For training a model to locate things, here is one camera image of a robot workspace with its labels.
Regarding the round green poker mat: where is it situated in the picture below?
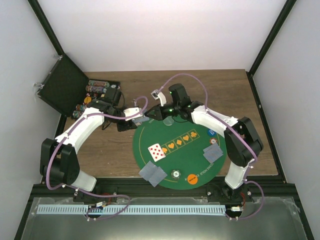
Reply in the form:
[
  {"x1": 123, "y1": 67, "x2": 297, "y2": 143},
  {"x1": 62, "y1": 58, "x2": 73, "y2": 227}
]
[{"x1": 133, "y1": 116, "x2": 227, "y2": 190}]

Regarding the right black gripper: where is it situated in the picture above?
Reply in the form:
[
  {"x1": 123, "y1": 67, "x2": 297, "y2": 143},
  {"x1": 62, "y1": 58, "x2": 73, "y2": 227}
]
[{"x1": 145, "y1": 102, "x2": 181, "y2": 121}]

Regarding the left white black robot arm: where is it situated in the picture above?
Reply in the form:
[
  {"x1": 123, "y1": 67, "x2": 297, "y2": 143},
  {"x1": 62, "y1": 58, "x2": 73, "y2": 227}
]
[{"x1": 40, "y1": 88, "x2": 143, "y2": 202}]

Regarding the chip row bottom in case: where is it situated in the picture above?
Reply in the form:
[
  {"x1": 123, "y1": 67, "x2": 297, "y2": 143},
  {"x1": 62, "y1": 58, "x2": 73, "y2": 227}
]
[{"x1": 72, "y1": 110, "x2": 83, "y2": 119}]

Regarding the chip row in case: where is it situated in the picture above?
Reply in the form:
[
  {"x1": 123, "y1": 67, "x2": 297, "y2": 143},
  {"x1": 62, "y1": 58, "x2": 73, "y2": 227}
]
[
  {"x1": 75, "y1": 104, "x2": 87, "y2": 112},
  {"x1": 88, "y1": 79, "x2": 110, "y2": 88},
  {"x1": 72, "y1": 110, "x2": 83, "y2": 119},
  {"x1": 85, "y1": 85, "x2": 107, "y2": 94}
]

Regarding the light blue slotted cable duct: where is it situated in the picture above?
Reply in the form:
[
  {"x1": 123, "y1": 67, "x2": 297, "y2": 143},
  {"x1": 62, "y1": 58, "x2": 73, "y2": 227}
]
[{"x1": 36, "y1": 204, "x2": 226, "y2": 216}]

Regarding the chip row top in case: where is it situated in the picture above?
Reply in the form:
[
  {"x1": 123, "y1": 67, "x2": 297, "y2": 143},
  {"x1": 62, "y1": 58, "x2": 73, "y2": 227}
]
[{"x1": 88, "y1": 79, "x2": 110, "y2": 88}]

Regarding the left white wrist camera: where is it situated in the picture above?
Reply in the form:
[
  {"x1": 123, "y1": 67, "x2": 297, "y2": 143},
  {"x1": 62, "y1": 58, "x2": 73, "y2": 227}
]
[{"x1": 123, "y1": 107, "x2": 144, "y2": 121}]

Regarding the orange big blind button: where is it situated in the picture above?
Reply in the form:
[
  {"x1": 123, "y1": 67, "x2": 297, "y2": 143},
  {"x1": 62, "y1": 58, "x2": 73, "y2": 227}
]
[{"x1": 186, "y1": 173, "x2": 199, "y2": 185}]

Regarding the face-up red diamonds card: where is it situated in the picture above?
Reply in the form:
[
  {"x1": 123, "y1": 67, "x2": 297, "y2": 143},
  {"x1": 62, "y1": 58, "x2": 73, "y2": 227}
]
[{"x1": 148, "y1": 143, "x2": 166, "y2": 162}]

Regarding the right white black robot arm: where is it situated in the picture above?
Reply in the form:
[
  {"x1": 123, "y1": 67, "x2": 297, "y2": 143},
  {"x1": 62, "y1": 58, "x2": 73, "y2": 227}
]
[{"x1": 145, "y1": 83, "x2": 264, "y2": 202}]

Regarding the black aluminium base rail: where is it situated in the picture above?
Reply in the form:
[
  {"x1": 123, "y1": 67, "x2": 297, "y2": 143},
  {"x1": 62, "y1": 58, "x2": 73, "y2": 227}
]
[{"x1": 29, "y1": 176, "x2": 299, "y2": 204}]

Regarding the clear dealer button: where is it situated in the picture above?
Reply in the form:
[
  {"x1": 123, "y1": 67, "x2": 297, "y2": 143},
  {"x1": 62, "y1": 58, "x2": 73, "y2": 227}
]
[{"x1": 163, "y1": 117, "x2": 174, "y2": 126}]

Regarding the blue small blind button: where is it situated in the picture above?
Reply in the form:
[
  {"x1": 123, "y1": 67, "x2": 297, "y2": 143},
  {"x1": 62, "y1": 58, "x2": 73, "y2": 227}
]
[{"x1": 207, "y1": 128, "x2": 217, "y2": 137}]

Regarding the orange button in case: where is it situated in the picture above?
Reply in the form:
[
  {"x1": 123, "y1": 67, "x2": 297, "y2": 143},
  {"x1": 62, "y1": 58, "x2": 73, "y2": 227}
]
[{"x1": 83, "y1": 96, "x2": 92, "y2": 105}]

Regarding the black poker chip case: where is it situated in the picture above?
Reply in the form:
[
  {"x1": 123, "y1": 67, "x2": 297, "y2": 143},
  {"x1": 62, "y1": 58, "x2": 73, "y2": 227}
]
[{"x1": 37, "y1": 54, "x2": 121, "y2": 117}]

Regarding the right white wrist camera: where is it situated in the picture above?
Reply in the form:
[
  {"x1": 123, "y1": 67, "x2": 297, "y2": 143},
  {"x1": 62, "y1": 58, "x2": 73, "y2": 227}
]
[{"x1": 151, "y1": 89, "x2": 167, "y2": 107}]

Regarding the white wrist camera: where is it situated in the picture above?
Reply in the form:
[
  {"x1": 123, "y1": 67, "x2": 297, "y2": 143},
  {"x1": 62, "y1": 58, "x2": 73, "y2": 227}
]
[
  {"x1": 123, "y1": 107, "x2": 144, "y2": 121},
  {"x1": 151, "y1": 89, "x2": 167, "y2": 107}
]

